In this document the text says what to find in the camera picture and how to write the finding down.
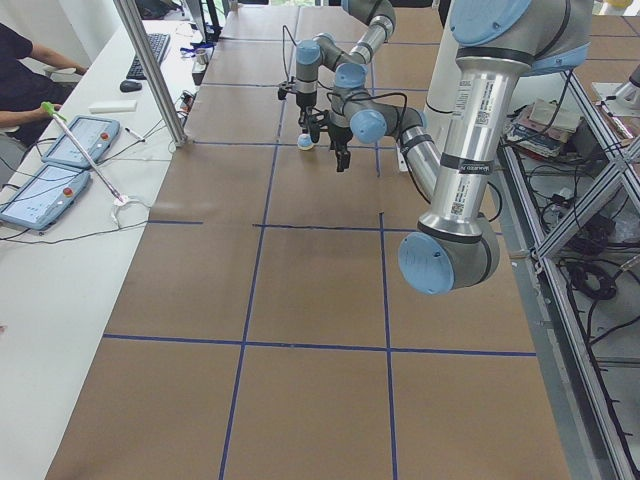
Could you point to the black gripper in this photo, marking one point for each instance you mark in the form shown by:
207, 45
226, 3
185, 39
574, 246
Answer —
304, 102
340, 137

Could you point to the black marker pen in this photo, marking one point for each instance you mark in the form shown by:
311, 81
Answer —
135, 135

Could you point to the lower teach pendant tablet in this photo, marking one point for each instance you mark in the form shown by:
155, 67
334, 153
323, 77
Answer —
45, 197

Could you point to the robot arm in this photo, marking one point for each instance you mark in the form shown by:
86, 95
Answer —
345, 60
498, 42

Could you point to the stack of books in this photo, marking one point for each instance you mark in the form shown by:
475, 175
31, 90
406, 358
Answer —
542, 128

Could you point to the upper teach pendant tablet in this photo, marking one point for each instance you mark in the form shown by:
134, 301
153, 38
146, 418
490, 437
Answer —
95, 134

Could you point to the white foam block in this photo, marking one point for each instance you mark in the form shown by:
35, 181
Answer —
113, 106

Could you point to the green handled reacher stick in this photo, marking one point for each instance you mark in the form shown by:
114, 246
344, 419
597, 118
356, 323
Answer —
120, 199

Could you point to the aluminium frame post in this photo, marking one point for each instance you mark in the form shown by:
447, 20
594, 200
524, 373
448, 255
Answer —
133, 24

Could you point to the teach pendant tablet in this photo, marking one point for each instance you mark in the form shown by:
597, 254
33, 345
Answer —
45, 197
95, 134

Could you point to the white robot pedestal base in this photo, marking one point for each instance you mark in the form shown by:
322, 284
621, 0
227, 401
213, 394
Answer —
440, 98

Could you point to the aluminium frame rail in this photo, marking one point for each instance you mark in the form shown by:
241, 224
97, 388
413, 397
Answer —
572, 221

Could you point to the seated person in black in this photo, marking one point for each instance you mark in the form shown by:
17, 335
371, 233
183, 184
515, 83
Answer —
23, 91

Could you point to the blue and white bell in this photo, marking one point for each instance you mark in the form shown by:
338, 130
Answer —
304, 142

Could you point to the metal can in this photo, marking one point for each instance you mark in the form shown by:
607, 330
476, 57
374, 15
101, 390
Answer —
201, 60

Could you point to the black computer mouse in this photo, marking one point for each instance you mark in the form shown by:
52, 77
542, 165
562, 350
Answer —
129, 86

